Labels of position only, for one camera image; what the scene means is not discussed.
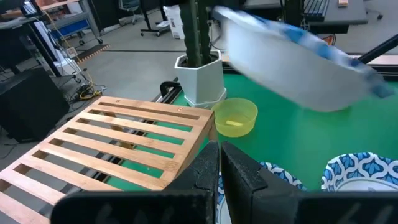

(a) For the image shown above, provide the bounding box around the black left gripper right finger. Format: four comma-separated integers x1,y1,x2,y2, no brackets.
220,141,398,224

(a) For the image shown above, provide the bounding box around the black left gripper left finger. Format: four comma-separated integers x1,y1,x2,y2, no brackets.
50,140,220,224

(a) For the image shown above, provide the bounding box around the blue patterned paper plate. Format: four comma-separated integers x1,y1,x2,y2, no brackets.
213,5,396,113
216,161,308,224
320,151,398,192

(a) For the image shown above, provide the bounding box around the orange translucent plastic bowl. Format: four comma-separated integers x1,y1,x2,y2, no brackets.
211,97,259,138

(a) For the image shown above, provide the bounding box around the wooden slatted shelf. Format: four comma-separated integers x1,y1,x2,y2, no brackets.
0,95,218,224

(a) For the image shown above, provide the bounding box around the green table mat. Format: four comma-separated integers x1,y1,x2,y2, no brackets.
105,73,398,192

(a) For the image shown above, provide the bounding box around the white hexagonal plant pot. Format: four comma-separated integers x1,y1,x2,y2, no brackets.
174,49,228,109

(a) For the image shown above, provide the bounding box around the green cactus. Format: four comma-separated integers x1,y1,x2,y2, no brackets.
179,0,213,68

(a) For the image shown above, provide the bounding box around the black rolling stand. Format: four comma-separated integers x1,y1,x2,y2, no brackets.
139,0,170,37

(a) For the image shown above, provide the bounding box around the black mat with striped edge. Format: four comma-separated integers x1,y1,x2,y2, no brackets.
74,43,111,65

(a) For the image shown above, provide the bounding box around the white cardboard box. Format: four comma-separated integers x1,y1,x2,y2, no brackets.
163,4,186,40

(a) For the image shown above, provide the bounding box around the black cabinet box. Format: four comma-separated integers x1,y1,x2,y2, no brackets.
0,67,71,144

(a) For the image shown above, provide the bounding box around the black computer keyboard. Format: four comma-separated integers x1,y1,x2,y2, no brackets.
303,0,330,22

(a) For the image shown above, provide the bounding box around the office chair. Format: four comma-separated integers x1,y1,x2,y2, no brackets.
118,0,146,26

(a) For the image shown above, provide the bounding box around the metal cart with blue panel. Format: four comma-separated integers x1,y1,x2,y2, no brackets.
40,0,103,46

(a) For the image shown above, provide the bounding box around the dark desk with metal legs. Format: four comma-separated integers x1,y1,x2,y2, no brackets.
0,0,63,78

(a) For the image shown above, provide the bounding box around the yellow floor cable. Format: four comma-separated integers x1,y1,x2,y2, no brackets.
79,83,103,101

